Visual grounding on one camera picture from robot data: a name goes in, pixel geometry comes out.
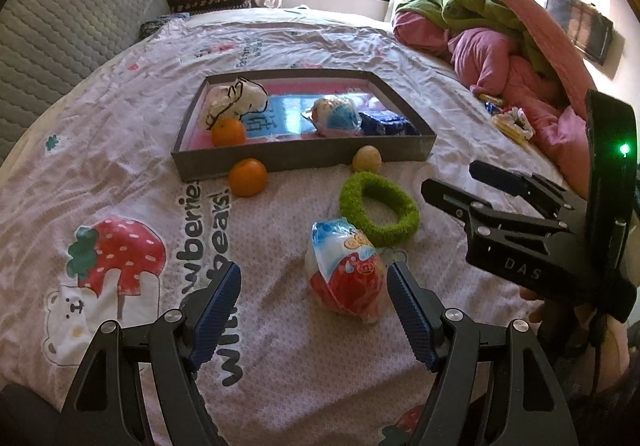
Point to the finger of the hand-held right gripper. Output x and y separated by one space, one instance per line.
497 175
450 198

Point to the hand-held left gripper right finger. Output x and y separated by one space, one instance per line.
407 316

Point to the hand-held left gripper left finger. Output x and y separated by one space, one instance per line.
217 313

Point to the egg-shaped toy packet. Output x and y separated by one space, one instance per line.
335 115
345 276

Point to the blue snack packet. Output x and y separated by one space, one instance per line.
387 123

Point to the shallow grey cardboard box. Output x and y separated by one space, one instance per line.
300 155

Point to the person's right forearm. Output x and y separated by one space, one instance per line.
617 356

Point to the person's right hand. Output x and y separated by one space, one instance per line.
534 306

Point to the large yellow biscuit packet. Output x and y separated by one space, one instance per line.
505 129

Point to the yellow snack wrapper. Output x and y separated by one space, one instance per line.
522 118

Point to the small blue packet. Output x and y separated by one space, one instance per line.
498 109

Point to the small yellow biscuit packet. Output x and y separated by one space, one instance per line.
489 100

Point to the tan walnut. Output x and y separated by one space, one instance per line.
366 158

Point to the pink blanket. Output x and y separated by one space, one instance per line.
490 60

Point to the orange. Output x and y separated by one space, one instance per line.
227 132
247 176

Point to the green blanket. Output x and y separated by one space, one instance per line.
470 10

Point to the strawberry print bed sheet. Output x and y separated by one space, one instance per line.
125 125

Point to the blue grey knitted cloth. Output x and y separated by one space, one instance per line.
162 25

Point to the grey quilted headboard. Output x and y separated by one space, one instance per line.
75 25

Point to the dark framed wall picture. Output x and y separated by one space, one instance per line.
580 25

